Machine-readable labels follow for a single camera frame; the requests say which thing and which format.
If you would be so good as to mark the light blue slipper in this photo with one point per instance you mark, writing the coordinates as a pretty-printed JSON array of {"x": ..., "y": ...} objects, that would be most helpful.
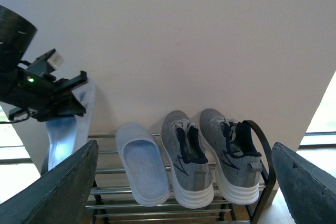
[
  {"x": 143, "y": 164},
  {"x": 67, "y": 135}
]

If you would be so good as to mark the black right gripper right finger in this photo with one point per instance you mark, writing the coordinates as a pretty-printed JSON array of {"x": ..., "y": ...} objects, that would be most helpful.
[{"x": 309, "y": 191}]

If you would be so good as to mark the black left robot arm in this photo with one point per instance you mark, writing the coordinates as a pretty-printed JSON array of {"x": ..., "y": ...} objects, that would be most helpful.
[{"x": 16, "y": 35}]

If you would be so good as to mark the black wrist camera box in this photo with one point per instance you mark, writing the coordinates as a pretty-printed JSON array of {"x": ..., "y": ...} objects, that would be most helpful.
[{"x": 46, "y": 63}]

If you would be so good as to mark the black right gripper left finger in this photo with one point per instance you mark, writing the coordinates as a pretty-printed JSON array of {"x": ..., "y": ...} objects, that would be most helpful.
[{"x": 60, "y": 195}]

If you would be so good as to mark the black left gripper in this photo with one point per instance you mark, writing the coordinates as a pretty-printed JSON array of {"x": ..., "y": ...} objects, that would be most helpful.
[{"x": 40, "y": 98}]

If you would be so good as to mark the grey knit sneaker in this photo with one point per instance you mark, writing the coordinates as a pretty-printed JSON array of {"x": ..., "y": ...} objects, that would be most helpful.
[
  {"x": 238, "y": 165},
  {"x": 191, "y": 176}
]

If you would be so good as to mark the black metal shoe rack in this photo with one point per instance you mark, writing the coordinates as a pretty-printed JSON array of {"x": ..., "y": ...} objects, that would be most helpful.
[{"x": 115, "y": 204}]

